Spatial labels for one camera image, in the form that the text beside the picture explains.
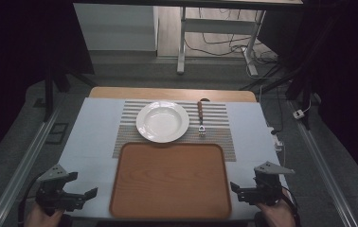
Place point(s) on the person's right hand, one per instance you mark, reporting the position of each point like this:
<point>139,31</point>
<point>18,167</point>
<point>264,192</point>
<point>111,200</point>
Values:
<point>278,217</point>

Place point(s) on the person's left hand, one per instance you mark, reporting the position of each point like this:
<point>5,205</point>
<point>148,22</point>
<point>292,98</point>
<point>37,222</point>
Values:
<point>39,219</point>

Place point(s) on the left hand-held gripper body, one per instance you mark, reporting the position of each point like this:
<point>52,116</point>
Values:
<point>52,192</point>

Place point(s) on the white cabinet panel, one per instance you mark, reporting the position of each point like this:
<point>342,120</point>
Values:
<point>117,28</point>

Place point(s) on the brown wooden tray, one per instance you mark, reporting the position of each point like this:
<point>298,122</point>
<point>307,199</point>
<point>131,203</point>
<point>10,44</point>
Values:
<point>170,181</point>

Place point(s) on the white power strip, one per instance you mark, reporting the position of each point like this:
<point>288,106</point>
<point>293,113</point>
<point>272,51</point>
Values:
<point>278,143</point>

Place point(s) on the striped woven placemat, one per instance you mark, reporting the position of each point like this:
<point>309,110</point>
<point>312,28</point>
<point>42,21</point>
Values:
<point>218,142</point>

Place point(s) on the aluminium floor rail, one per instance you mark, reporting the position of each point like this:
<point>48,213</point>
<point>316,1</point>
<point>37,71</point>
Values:
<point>22,170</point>
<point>322,164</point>

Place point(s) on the black floor socket frame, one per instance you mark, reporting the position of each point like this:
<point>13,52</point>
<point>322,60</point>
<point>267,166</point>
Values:
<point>57,133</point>

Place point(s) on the black tripod stand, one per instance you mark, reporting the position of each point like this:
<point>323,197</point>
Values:
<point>297,85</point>

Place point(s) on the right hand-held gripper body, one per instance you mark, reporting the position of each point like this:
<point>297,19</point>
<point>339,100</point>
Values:
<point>267,192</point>

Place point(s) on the white power adapter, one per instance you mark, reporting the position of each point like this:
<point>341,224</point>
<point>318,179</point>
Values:
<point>298,114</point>

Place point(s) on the white table cover sheet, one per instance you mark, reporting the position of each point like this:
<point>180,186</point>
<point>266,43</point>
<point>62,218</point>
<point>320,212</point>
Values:
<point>95,138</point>

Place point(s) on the white round plate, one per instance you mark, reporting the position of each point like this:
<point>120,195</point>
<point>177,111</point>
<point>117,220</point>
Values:
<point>162,121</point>

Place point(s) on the white metal desk frame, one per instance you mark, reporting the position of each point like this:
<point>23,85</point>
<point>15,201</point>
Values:
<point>218,26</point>

